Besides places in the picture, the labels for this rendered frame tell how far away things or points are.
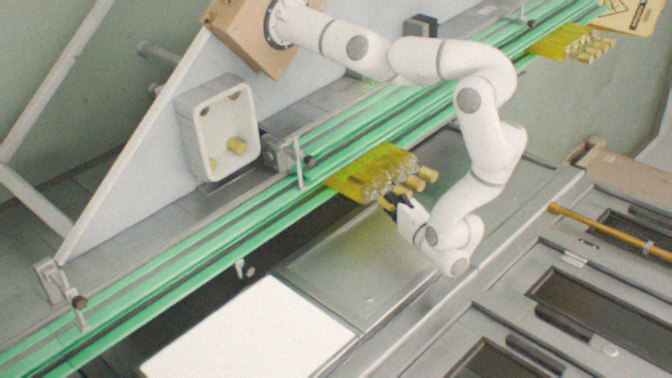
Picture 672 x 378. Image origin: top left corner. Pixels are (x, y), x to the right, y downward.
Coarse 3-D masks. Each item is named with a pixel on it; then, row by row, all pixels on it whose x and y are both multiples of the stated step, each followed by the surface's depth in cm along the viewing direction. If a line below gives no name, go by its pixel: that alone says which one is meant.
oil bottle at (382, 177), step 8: (360, 160) 187; (352, 168) 184; (360, 168) 183; (368, 168) 183; (376, 168) 183; (368, 176) 181; (376, 176) 180; (384, 176) 180; (384, 184) 179; (384, 192) 181
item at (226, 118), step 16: (224, 96) 159; (240, 96) 167; (208, 112) 167; (224, 112) 170; (240, 112) 171; (208, 128) 169; (224, 128) 172; (240, 128) 174; (256, 128) 171; (208, 144) 171; (224, 144) 175; (256, 144) 174; (208, 160) 163; (224, 160) 173; (240, 160) 173; (208, 176) 165; (224, 176) 169
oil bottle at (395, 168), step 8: (368, 152) 190; (376, 152) 190; (368, 160) 187; (376, 160) 186; (384, 160) 186; (392, 160) 186; (384, 168) 183; (392, 168) 183; (400, 168) 183; (392, 176) 182
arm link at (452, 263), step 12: (468, 216) 152; (468, 228) 149; (480, 228) 151; (468, 240) 149; (480, 240) 152; (432, 252) 155; (444, 252) 153; (456, 252) 152; (468, 252) 153; (444, 264) 152; (456, 264) 152; (456, 276) 155
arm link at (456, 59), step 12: (444, 48) 135; (456, 48) 134; (468, 48) 134; (480, 48) 134; (492, 48) 135; (444, 60) 135; (456, 60) 134; (468, 60) 134; (480, 60) 135; (492, 60) 135; (504, 60) 135; (444, 72) 136; (456, 72) 136; (468, 72) 136; (480, 72) 131; (492, 72) 131; (504, 72) 133; (492, 84) 128; (504, 84) 131; (516, 84) 136; (504, 96) 132
